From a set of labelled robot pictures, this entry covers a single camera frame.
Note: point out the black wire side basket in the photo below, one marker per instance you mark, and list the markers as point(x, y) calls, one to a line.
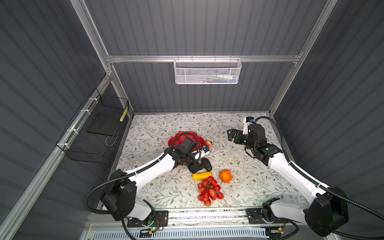
point(96, 133)

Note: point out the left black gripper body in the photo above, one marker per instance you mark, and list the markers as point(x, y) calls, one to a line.
point(193, 165)

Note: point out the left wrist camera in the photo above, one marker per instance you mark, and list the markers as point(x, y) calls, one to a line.
point(201, 153)

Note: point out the items in white basket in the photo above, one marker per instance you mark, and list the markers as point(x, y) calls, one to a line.
point(219, 79)

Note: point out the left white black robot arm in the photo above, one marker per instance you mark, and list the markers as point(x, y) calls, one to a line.
point(120, 197)

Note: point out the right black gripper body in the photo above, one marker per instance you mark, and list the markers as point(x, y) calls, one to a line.
point(241, 139)

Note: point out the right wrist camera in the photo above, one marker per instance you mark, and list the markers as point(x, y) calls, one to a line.
point(247, 121)

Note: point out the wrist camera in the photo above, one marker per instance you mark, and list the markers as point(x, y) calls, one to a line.
point(247, 121)
point(201, 153)

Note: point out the white wire mesh basket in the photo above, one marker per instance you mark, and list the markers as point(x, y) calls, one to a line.
point(187, 71)

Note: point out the yellow marker in basket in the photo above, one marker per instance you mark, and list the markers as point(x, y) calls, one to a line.
point(123, 114)

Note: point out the red fake grape bunch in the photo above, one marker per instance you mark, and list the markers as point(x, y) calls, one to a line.
point(209, 191)

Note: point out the dark fake avocado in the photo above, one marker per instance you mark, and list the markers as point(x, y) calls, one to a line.
point(206, 164)

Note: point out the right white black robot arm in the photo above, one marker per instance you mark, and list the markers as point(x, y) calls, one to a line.
point(323, 212)

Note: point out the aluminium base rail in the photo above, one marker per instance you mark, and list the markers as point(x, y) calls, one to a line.
point(213, 217)

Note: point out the yellow fake squash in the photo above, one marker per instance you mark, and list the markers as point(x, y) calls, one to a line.
point(201, 176)

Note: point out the orange fake bell pepper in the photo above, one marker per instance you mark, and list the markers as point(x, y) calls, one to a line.
point(225, 176)

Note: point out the red flower-shaped fruit bowl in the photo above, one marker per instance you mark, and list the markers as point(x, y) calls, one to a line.
point(182, 139)

